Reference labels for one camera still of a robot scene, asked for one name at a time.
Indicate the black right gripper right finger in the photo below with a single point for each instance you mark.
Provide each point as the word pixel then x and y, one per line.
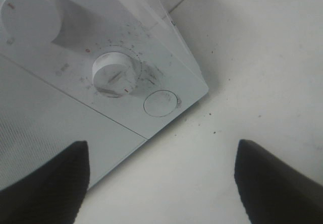
pixel 271 191

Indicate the white upper power knob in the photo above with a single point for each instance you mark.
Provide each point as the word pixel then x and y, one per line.
pixel 32 20

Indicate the round door release button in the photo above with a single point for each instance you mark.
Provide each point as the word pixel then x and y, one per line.
pixel 160 103

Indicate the white lower timer knob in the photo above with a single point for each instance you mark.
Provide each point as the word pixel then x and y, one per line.
pixel 115 74

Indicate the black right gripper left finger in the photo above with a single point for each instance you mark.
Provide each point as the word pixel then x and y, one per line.
pixel 53 193

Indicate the white microwave oven body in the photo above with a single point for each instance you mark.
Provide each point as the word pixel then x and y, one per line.
pixel 141 29

